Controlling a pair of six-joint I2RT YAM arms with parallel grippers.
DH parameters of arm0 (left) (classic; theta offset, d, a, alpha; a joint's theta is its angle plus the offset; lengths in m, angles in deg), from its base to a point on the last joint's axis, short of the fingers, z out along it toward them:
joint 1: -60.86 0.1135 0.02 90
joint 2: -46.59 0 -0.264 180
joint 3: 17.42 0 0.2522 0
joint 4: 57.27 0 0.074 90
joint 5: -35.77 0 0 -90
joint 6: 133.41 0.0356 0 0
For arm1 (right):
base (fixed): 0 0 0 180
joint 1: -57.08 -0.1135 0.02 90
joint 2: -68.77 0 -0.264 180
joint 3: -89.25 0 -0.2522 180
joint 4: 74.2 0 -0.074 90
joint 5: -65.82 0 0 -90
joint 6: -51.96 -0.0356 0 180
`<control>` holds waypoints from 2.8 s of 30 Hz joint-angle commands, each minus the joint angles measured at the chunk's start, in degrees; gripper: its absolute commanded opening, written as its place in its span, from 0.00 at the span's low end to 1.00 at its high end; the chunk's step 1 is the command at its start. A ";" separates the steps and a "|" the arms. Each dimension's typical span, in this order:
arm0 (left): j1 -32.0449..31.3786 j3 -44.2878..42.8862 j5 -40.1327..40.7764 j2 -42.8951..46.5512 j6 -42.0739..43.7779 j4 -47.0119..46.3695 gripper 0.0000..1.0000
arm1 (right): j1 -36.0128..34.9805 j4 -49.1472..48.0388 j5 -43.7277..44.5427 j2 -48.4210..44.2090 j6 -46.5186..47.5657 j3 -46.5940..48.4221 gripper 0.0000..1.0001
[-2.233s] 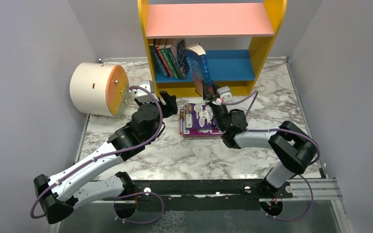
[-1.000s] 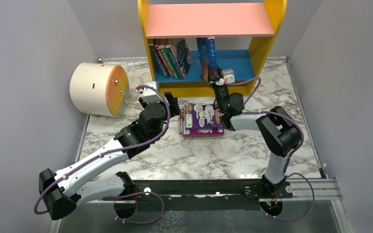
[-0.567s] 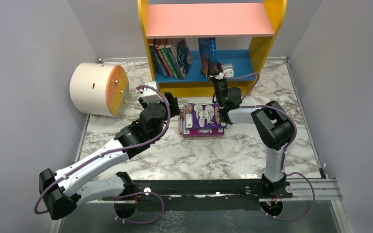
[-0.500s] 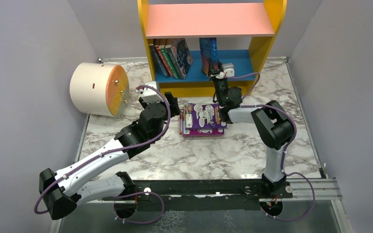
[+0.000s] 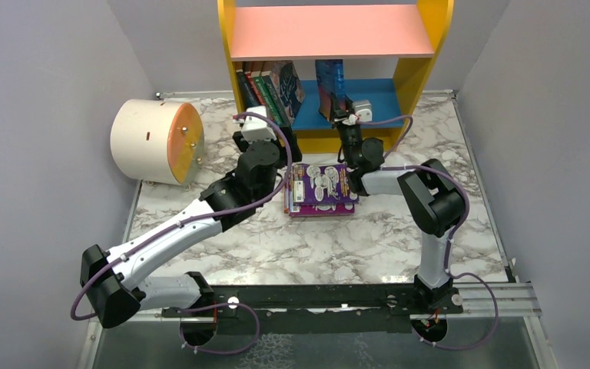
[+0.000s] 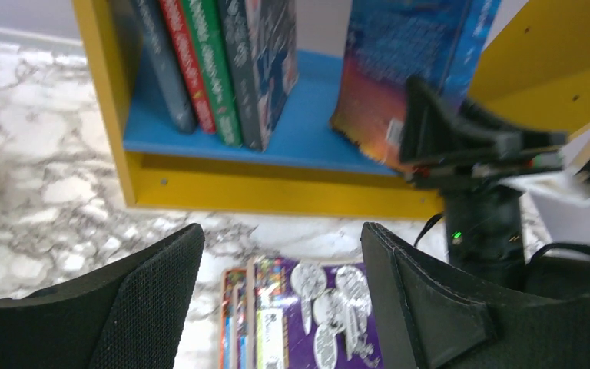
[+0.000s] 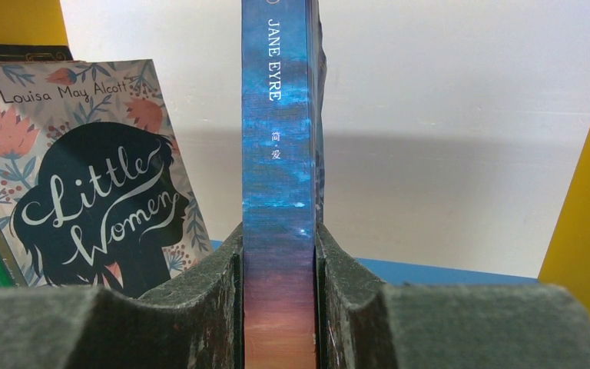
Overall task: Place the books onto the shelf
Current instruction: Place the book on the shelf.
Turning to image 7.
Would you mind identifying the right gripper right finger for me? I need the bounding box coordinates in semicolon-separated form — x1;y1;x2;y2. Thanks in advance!
316;224;590;368

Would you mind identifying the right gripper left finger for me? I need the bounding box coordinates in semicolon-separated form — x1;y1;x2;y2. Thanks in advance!
0;228;243;368

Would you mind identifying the Little Women floral book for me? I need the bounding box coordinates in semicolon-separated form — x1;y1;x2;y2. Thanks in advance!
0;59;211;298

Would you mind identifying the Jane Eyre blue book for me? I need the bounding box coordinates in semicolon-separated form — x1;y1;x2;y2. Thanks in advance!
241;0;326;368

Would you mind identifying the Nineteen Eighty-Four dark book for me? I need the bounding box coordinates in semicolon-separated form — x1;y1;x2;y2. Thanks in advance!
0;44;73;62

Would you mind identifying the colourful wooden bookshelf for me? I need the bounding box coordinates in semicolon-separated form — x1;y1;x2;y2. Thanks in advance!
0;1;590;310

